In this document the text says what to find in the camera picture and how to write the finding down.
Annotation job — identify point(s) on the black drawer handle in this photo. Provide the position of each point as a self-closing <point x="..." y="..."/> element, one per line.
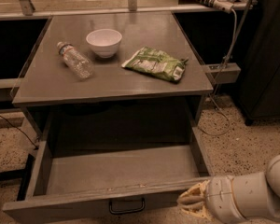
<point x="123" y="207"/>

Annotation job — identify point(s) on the green chip bag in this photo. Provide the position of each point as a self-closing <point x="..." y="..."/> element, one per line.
<point x="156" y="63"/>

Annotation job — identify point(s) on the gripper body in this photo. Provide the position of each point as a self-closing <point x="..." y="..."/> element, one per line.
<point x="220" y="196"/>

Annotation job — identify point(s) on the grey cabinet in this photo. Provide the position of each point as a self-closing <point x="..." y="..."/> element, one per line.
<point x="113" y="97"/>

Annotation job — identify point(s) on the clear plastic water bottle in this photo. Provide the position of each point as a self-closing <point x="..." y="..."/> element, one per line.
<point x="77" y="62"/>

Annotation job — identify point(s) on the white ceramic bowl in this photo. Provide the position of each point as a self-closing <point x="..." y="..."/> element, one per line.
<point x="104" y="42"/>

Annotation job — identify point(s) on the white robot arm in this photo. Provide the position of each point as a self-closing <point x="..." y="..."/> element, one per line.
<point x="257" y="195"/>

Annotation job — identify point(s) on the metal rail frame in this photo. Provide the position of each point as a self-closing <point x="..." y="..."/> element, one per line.
<point x="115" y="3"/>

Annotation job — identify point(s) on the dark cabinet at right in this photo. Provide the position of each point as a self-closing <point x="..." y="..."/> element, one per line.
<point x="257" y="91"/>

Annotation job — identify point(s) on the grey metal bracket block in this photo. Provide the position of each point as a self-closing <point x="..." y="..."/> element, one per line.
<point x="222" y="75"/>

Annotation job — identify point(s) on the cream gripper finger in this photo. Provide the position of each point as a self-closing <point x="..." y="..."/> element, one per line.
<point x="193" y="201"/>

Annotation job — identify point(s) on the grey top drawer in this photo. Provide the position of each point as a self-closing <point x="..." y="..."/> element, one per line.
<point x="78" y="171"/>

